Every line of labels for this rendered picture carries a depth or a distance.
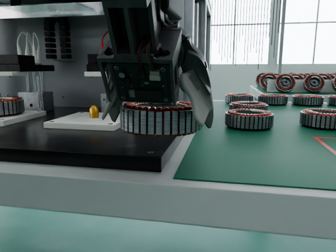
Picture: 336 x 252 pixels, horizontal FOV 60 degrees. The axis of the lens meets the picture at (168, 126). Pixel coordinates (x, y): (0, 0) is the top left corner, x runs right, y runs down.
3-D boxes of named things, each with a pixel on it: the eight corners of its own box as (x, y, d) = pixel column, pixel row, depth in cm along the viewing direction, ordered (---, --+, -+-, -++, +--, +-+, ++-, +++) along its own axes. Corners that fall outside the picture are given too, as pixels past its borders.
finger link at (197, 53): (187, 105, 36) (144, 51, 32) (189, 96, 38) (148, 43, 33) (220, 90, 34) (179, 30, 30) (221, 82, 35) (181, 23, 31)
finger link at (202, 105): (205, 153, 36) (161, 101, 31) (209, 120, 40) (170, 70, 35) (228, 146, 34) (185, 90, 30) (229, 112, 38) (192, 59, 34)
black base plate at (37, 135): (161, 172, 40) (161, 156, 39) (-190, 148, 52) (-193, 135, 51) (196, 117, 85) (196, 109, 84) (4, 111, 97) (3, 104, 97)
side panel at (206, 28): (203, 117, 86) (206, 0, 79) (193, 116, 86) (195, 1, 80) (208, 105, 112) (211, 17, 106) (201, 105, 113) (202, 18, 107)
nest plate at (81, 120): (114, 131, 56) (113, 124, 55) (43, 128, 58) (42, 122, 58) (137, 118, 70) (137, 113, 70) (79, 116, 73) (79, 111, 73)
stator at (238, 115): (249, 133, 63) (250, 116, 62) (215, 124, 72) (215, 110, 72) (283, 128, 68) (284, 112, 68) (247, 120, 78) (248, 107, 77)
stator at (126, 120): (197, 140, 34) (198, 109, 33) (106, 135, 36) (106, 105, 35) (204, 125, 45) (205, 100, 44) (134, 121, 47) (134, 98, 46)
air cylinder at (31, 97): (43, 112, 80) (42, 92, 78) (19, 111, 81) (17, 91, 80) (54, 110, 84) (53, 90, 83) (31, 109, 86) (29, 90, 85)
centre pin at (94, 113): (96, 118, 63) (96, 106, 62) (88, 118, 63) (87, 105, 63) (100, 117, 65) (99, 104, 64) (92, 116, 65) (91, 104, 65)
